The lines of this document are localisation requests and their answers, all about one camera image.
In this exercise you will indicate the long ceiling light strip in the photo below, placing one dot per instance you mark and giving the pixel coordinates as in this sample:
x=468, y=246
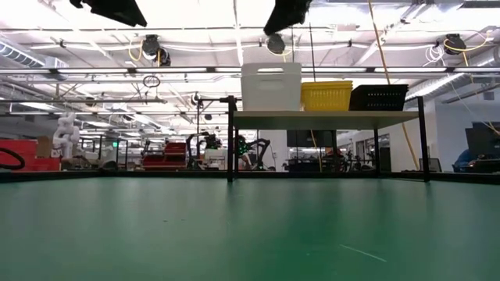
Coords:
x=176, y=70

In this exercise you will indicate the black background robot arm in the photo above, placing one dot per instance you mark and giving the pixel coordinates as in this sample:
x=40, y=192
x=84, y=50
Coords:
x=211, y=141

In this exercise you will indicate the small dark screen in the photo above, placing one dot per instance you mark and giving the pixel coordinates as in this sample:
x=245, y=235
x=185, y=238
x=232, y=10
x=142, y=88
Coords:
x=431, y=166

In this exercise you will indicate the cardboard box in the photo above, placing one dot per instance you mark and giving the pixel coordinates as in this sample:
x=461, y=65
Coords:
x=45, y=146

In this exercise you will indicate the red tool cart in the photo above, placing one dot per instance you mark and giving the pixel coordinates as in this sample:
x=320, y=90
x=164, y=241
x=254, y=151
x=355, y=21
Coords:
x=173, y=150

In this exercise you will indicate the grey ceiling air duct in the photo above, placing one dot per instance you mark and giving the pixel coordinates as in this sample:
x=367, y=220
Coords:
x=19, y=56

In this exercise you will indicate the black wall screen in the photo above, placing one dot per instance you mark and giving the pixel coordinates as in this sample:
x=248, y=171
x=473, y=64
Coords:
x=310, y=138

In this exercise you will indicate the person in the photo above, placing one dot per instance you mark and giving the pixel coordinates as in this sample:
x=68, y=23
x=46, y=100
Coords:
x=463, y=160

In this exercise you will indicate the green table mat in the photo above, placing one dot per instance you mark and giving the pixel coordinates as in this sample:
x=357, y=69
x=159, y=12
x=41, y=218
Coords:
x=250, y=226

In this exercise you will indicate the red cabinet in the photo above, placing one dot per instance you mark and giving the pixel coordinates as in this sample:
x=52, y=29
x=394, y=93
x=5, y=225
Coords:
x=31, y=164

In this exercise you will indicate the wooden shelf with black legs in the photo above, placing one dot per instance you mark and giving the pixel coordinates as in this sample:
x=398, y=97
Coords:
x=324, y=119

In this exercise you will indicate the black metal table frame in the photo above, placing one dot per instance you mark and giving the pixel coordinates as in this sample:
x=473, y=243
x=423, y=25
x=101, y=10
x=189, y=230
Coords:
x=117, y=175

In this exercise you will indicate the black computer monitor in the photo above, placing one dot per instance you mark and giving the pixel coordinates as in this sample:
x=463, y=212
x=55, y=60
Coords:
x=482, y=140

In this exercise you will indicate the white plastic bin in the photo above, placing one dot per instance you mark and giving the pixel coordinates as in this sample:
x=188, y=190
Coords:
x=250, y=74
x=271, y=101
x=250, y=65

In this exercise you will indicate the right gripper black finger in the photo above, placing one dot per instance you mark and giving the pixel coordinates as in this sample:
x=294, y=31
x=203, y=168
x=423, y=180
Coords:
x=287, y=13

